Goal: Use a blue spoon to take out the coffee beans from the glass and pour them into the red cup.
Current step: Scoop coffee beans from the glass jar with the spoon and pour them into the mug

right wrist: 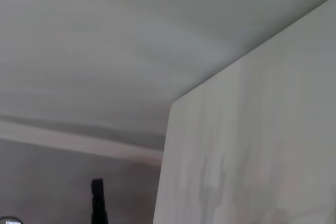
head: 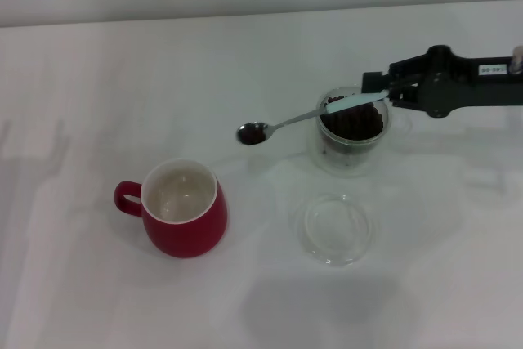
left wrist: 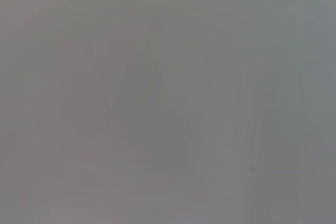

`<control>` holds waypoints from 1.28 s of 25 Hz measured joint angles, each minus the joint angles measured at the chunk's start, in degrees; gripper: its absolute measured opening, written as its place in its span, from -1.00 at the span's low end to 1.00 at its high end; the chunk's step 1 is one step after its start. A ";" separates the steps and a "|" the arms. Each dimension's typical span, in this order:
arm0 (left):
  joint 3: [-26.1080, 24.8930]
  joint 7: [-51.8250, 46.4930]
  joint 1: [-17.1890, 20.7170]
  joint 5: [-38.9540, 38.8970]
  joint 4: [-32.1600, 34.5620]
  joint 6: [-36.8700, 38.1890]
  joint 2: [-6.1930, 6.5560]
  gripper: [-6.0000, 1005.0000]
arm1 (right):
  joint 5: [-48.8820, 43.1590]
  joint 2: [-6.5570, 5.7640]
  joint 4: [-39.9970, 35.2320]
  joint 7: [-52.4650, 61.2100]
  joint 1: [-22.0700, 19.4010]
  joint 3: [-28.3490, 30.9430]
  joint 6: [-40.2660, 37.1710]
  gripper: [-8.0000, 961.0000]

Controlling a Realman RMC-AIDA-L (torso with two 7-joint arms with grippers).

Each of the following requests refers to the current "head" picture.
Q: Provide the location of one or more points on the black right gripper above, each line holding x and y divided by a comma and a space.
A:
466, 87

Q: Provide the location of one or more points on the few coffee beans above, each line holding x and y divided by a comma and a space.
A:
255, 137

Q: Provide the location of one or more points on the clear round glass dish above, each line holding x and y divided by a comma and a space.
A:
333, 230

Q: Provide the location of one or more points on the pile of coffee beans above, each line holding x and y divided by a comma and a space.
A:
351, 124

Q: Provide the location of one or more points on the red ceramic mug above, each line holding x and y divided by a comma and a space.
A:
184, 234

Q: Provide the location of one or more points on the clear double-wall glass cup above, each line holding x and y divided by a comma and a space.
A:
347, 161

